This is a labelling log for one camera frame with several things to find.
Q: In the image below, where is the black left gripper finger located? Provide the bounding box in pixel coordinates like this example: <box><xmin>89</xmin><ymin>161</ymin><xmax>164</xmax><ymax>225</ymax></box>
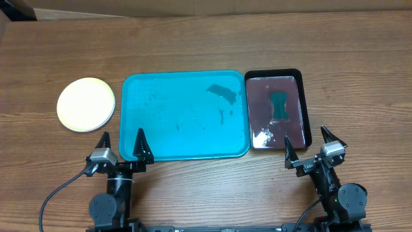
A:
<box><xmin>133</xmin><ymin>128</ymin><xmax>154</xmax><ymax>164</ymax></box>
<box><xmin>95</xmin><ymin>131</ymin><xmax>111</xmax><ymax>149</ymax></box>

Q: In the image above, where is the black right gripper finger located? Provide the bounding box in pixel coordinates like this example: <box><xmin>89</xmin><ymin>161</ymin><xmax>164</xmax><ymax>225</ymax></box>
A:
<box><xmin>321</xmin><ymin>125</ymin><xmax>347</xmax><ymax>147</ymax></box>
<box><xmin>285</xmin><ymin>135</ymin><xmax>299</xmax><ymax>169</ymax></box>

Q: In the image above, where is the teal plastic tray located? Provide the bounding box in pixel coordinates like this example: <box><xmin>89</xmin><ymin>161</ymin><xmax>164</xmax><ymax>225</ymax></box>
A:
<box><xmin>118</xmin><ymin>70</ymin><xmax>250</xmax><ymax>161</ymax></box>

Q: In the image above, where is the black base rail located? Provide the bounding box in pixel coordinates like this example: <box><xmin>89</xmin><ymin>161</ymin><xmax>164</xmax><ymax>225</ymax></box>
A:
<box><xmin>86</xmin><ymin>222</ymin><xmax>373</xmax><ymax>232</ymax></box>

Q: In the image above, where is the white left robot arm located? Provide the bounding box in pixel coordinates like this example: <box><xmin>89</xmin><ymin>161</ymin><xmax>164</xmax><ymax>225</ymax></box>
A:
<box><xmin>39</xmin><ymin>128</ymin><xmax>154</xmax><ymax>232</ymax></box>

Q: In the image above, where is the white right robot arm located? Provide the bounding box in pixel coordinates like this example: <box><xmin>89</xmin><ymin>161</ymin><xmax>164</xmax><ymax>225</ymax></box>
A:
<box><xmin>285</xmin><ymin>126</ymin><xmax>372</xmax><ymax>232</ymax></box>

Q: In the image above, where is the green orange sponge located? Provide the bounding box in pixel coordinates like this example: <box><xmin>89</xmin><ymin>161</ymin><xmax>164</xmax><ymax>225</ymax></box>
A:
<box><xmin>270</xmin><ymin>92</ymin><xmax>289</xmax><ymax>120</ymax></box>

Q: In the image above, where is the cardboard backdrop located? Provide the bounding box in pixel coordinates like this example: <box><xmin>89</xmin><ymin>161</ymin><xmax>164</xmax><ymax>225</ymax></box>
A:
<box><xmin>25</xmin><ymin>0</ymin><xmax>411</xmax><ymax>17</ymax></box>

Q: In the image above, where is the yellow plate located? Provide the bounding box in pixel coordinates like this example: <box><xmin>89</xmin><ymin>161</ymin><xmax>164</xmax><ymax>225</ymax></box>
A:
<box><xmin>57</xmin><ymin>77</ymin><xmax>116</xmax><ymax>132</ymax></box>

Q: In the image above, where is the black water tray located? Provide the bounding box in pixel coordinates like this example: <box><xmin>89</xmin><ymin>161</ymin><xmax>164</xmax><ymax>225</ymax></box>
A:
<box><xmin>245</xmin><ymin>68</ymin><xmax>312</xmax><ymax>150</ymax></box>

